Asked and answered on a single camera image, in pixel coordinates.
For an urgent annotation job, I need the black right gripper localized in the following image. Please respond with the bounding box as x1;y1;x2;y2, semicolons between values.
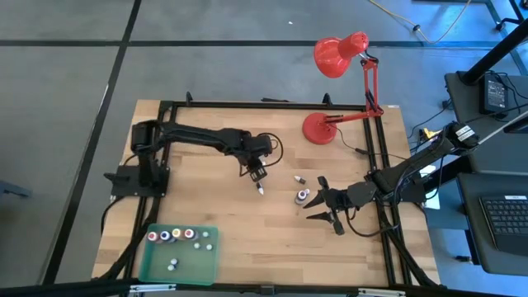
303;176;351;237

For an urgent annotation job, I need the red desk lamp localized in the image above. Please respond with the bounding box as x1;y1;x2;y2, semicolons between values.
301;31;384;146

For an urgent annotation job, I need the teal translucent plastic bin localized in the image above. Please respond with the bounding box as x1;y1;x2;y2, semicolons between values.
138;224;223;286

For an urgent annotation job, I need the dark grey desk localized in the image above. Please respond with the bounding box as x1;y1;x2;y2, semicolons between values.
444;70;528;276

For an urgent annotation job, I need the black keyboard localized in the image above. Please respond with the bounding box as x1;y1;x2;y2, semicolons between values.
478;193;528;257

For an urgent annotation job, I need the black power adapter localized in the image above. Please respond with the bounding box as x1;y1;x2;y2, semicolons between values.
479;73;511;120

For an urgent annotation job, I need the black pole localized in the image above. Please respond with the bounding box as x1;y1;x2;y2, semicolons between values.
459;18;528;86

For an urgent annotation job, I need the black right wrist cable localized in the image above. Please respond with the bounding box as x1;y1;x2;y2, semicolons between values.
345;205;393;238

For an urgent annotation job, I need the black lamp cord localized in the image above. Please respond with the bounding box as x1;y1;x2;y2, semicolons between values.
332;125;375;157

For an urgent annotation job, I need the silver aluminium bracket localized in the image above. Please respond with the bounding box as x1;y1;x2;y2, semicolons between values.
357;287;408;297
129;283;177;295

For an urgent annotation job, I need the yellow extension cord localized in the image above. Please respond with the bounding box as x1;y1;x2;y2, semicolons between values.
366;0;474;45

